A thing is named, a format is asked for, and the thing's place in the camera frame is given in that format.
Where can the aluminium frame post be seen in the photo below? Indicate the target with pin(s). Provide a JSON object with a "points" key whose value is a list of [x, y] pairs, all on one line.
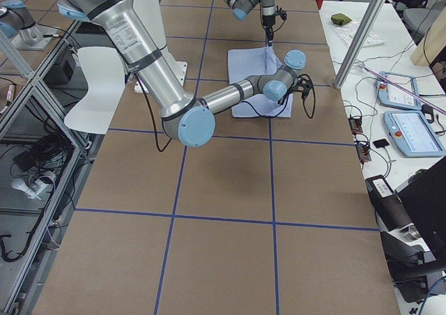
{"points": [[361, 34]]}

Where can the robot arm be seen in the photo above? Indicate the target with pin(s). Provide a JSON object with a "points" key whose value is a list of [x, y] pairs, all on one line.
{"points": [[242, 8], [185, 117]]}

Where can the teach pendant tablet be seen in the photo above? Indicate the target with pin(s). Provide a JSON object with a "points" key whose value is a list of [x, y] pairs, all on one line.
{"points": [[412, 134], [391, 96]]}

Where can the reacher grabber stick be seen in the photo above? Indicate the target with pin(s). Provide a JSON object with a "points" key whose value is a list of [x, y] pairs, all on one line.
{"points": [[389, 82]]}

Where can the teach pendant tablet far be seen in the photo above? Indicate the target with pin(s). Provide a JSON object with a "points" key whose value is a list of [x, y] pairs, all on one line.
{"points": [[391, 96]]}

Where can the light blue striped shirt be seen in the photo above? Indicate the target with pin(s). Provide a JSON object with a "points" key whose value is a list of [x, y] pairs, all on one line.
{"points": [[243, 63]]}

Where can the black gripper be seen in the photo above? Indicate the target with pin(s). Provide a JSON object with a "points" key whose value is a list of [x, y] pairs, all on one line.
{"points": [[267, 21], [286, 96]]}

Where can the black printer device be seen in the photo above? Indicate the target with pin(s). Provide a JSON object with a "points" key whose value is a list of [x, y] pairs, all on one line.
{"points": [[413, 269]]}

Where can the white power strip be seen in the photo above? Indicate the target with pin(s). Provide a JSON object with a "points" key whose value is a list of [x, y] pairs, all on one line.
{"points": [[35, 188]]}

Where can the small orange circuit board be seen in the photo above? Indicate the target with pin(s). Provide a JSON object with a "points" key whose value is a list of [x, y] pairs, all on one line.
{"points": [[355, 124]]}

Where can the black monitor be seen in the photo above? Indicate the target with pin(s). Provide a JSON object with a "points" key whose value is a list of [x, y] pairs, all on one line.
{"points": [[424, 200]]}

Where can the teach pendant tablet near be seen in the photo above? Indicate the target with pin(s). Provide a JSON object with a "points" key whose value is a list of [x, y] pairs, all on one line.
{"points": [[412, 134]]}

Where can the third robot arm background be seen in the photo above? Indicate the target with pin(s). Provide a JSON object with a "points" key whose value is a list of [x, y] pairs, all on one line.
{"points": [[18, 24]]}

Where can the green folded cloth pouch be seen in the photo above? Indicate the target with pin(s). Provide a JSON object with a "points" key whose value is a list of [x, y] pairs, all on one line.
{"points": [[340, 19]]}

